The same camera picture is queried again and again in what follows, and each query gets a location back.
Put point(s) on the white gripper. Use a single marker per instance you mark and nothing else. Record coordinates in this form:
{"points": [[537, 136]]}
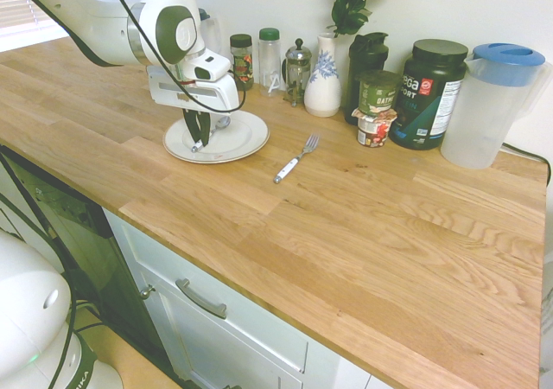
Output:
{"points": [[216, 95]]}

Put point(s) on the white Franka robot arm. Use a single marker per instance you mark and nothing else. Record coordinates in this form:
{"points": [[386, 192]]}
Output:
{"points": [[99, 21]]}

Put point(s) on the white gold-rimmed plate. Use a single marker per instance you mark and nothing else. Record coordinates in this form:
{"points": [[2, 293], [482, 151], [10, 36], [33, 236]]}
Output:
{"points": [[242, 140]]}

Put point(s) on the spice jar black lid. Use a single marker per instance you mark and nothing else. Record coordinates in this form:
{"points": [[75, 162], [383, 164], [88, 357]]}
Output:
{"points": [[242, 62]]}

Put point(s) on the clear jug dark lid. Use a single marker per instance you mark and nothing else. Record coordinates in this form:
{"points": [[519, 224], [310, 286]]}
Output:
{"points": [[211, 32]]}

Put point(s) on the clear bottle green cap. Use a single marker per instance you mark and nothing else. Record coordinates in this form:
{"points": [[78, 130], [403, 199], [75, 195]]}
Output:
{"points": [[270, 62]]}

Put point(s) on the glass french press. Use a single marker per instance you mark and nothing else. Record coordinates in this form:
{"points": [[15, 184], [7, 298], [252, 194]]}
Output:
{"points": [[297, 71]]}

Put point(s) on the white blue floral vase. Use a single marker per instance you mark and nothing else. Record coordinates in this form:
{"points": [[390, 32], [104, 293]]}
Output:
{"points": [[323, 91]]}

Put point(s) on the black dishwasher panel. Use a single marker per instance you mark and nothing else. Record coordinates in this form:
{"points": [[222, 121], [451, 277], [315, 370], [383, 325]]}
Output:
{"points": [[86, 246]]}

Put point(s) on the silver cabinet knob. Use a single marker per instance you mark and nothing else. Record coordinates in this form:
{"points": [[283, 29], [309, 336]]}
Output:
{"points": [[147, 292]]}

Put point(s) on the red white yogurt cup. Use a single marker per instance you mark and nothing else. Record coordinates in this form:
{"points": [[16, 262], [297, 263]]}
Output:
{"points": [[375, 129]]}

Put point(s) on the black shaker bottle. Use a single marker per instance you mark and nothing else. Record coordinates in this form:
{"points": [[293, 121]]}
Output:
{"points": [[367, 56]]}

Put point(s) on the green oatmeal cup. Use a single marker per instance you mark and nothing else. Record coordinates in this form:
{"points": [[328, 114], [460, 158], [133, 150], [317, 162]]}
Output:
{"points": [[379, 95]]}

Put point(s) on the red rose with leaves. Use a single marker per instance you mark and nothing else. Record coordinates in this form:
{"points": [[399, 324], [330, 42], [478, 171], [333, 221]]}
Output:
{"points": [[352, 6]]}

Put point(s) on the white cabinet drawer front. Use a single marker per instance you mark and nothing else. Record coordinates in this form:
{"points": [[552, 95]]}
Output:
{"points": [[224, 337]]}

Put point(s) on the white window blinds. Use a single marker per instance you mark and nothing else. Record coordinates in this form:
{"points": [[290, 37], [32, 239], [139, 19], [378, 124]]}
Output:
{"points": [[21, 4]]}

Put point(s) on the black protein powder tub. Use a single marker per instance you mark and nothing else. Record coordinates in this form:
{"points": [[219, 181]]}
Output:
{"points": [[427, 99]]}

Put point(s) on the clear pitcher blue lid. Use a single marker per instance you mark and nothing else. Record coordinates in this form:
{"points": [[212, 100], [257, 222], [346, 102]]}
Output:
{"points": [[479, 112]]}

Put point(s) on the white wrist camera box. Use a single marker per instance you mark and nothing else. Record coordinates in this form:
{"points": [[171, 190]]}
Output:
{"points": [[209, 67]]}

